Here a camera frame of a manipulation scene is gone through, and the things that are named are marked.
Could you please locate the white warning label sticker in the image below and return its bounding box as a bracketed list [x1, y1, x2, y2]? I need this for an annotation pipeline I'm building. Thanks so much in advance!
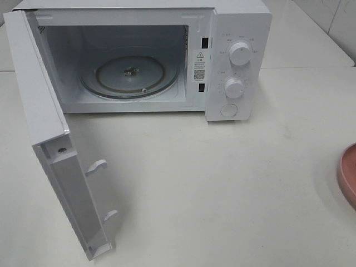
[191, 50, 207, 82]

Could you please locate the round white door button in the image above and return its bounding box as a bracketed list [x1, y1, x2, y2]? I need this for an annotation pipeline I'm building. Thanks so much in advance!
[220, 104, 238, 117]

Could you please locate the white dial knob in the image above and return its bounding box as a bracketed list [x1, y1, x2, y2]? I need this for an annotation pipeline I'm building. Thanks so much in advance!
[229, 40, 252, 66]
[224, 78, 245, 98]

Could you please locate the glass microwave turntable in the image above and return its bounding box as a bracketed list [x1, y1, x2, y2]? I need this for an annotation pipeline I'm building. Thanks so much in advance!
[79, 46, 180, 100]

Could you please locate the pink round plate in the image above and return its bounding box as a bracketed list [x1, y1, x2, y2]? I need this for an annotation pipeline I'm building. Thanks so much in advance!
[337, 144, 355, 209]

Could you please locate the white microwave oven body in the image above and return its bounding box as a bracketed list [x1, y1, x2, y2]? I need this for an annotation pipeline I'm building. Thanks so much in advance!
[11, 1, 272, 121]

